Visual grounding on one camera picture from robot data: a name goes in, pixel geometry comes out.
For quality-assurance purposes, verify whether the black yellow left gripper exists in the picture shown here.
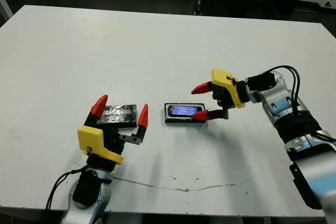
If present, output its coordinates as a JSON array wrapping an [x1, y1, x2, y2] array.
[[77, 94, 149, 172]]

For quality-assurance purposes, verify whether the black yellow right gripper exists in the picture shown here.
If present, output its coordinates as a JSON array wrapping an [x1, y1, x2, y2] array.
[[189, 68, 249, 121]]

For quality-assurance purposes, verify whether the white desk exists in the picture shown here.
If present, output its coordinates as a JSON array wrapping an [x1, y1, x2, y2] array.
[[0, 0, 14, 22]]

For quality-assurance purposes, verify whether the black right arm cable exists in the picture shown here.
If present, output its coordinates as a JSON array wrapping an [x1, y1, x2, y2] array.
[[264, 65, 336, 142]]

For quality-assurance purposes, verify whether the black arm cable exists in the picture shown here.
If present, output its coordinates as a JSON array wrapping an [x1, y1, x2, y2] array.
[[264, 65, 336, 142], [45, 165, 89, 211]]

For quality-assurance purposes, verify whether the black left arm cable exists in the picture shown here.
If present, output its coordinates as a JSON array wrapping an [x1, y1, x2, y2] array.
[[45, 165, 89, 211]]

